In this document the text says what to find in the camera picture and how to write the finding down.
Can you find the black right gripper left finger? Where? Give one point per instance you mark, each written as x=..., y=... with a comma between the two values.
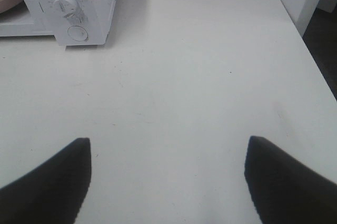
x=54, y=191

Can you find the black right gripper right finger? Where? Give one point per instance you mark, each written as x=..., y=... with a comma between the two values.
x=284, y=190

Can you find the round white door button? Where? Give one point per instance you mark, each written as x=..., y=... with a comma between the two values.
x=77, y=33

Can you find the pink round plate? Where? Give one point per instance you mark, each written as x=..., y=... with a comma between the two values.
x=9, y=1

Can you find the white microwave oven body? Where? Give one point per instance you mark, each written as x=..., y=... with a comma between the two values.
x=71, y=22

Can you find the lower white timer knob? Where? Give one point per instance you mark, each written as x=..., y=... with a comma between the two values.
x=65, y=8

